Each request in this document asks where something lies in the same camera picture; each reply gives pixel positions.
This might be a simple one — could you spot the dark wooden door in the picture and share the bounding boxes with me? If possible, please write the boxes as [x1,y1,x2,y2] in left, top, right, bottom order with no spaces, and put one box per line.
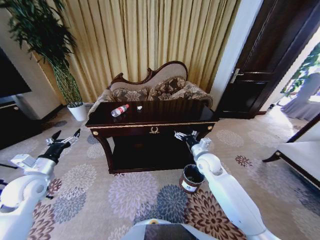
[215,0,320,120]

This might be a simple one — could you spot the white upholstered bench dark legs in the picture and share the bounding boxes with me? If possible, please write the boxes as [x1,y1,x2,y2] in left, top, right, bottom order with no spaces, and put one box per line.
[262,116,320,187]

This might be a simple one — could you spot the silver door handle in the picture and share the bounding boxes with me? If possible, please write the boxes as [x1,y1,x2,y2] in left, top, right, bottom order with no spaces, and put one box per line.
[229,68,245,84]

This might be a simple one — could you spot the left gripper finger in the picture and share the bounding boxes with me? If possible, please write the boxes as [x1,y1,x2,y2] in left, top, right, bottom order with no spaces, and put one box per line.
[44,129,63,147]
[61,128,82,149]

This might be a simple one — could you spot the dark television cabinet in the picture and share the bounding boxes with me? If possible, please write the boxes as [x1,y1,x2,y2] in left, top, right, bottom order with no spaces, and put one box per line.
[0,99,44,151]

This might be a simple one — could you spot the large floral brown cushion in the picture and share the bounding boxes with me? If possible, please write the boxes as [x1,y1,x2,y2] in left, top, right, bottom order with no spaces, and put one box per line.
[147,77,187,102]

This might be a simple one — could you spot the tall green bamboo plant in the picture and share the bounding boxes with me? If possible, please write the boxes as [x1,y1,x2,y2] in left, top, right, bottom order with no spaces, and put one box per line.
[0,0,85,108]

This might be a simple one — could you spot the clear plastic bottle red label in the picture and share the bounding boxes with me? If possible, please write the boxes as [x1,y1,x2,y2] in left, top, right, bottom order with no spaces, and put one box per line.
[111,104,131,118]

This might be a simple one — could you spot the brown trash bin black liner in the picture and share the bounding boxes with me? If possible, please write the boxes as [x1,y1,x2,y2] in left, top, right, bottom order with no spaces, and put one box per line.
[180,163,206,195]

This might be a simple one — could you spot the golden pleated curtain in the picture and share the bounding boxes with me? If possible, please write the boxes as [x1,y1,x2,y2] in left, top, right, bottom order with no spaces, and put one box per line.
[36,0,242,104]

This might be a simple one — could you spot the beige carved-frame sofa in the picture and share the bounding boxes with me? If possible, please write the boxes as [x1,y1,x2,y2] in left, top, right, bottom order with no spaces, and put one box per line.
[87,60,214,119]

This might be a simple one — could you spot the dark wooden table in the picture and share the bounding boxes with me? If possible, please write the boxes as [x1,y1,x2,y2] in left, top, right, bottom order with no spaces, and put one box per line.
[84,99,220,175]

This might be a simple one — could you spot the black flat television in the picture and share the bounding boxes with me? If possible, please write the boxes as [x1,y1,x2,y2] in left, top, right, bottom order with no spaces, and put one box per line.
[0,46,33,99]

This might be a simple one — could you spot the small floral brown cushion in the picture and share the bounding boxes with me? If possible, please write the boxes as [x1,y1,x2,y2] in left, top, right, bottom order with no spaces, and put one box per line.
[112,87,149,102]

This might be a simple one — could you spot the white plant pot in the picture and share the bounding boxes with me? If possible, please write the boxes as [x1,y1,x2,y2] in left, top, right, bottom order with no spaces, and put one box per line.
[66,101,87,122]

